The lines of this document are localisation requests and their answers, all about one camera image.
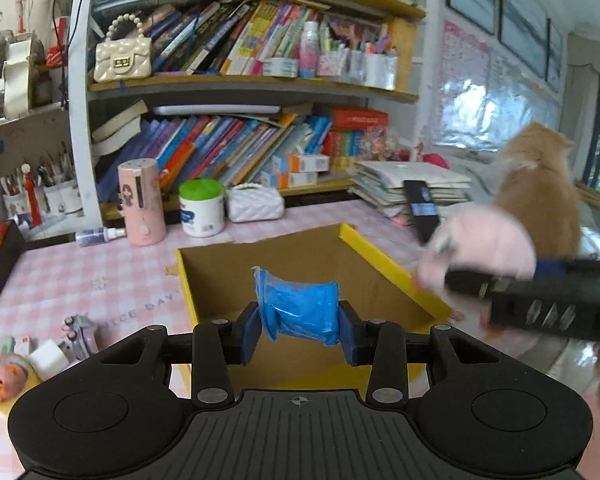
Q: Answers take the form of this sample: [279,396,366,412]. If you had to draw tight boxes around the row of thin picture books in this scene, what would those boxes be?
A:
[97,112,333,191]

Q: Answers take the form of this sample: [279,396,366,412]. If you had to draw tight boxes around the shiny white pencil holders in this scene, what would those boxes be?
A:
[320,49,399,91]

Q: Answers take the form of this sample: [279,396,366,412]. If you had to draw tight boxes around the red flat box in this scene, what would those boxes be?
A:
[330,107,389,133]

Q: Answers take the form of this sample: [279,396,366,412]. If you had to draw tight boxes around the framed wall pictures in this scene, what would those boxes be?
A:
[446,0,565,92]

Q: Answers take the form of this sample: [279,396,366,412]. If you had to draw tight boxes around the yellow cardboard box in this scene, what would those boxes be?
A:
[174,223,453,401]

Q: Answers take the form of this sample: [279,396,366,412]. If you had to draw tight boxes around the row of colourful slanted books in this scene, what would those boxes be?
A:
[145,0,331,76]

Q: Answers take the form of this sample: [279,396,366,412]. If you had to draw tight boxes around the pink wall calendar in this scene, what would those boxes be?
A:
[442,20,492,147]

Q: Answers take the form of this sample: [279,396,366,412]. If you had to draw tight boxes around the white quilted pouch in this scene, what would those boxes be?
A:
[227,183,285,223]

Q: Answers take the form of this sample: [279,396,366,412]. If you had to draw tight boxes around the pink cylindrical device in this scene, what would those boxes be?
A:
[117,158,167,247]

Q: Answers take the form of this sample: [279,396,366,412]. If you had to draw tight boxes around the red hanging tassel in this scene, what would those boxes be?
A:
[21,162,42,227]

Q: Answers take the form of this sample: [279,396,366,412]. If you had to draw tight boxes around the thick white-paged book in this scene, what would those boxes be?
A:
[91,100,148,144]

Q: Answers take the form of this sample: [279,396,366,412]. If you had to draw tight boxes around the pink plush toy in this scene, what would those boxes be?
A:
[415,205,538,293]

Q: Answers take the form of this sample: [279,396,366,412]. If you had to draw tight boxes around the white cube block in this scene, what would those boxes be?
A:
[29,340,70,382]

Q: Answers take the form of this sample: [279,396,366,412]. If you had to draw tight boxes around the blue plastic packet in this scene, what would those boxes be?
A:
[252,267,341,346]

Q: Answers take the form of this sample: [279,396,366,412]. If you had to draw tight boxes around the orange white medicine boxes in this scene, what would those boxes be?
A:
[260,152,331,189]

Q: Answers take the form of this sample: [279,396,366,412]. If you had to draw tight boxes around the stack of papers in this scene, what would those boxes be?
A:
[350,160,486,218]

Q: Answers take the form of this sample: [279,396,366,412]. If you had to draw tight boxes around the wooden bookshelf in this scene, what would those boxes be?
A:
[67,0,428,226]

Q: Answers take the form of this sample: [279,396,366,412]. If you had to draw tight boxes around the cream pearl-handle handbag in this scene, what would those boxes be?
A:
[93,13,153,83]

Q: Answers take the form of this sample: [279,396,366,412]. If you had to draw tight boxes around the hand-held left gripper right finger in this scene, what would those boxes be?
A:
[339,301,503,407]

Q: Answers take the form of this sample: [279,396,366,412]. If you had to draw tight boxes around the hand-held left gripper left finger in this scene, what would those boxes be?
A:
[97,301,264,407]

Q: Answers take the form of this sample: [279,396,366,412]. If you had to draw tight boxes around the shiny wall poster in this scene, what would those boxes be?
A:
[489,55,562,152]

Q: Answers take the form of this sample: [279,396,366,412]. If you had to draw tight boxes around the orange pink toy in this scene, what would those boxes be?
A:
[0,355,31,403]

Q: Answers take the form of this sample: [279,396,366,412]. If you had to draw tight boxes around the small spray bottle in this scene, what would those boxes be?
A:
[75,226,127,247]

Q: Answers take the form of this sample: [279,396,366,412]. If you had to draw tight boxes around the grey toy car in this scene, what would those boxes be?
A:
[60,314,101,361]

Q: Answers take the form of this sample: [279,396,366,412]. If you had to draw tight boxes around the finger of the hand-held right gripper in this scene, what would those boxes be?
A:
[445,269,513,301]
[536,257,600,282]

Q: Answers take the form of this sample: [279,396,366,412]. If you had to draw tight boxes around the pink blue spray can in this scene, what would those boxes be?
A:
[300,21,321,79]

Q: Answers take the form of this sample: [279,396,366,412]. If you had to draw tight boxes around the white jar green lid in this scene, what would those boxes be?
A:
[178,179,227,238]

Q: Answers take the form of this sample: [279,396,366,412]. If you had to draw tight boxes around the black remote control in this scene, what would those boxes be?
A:
[403,180,441,245]

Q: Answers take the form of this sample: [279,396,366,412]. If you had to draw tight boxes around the orange cat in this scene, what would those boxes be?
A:
[495,121,583,261]

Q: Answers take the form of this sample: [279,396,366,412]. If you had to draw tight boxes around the pink checked tablecloth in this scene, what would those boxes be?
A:
[0,195,481,480]

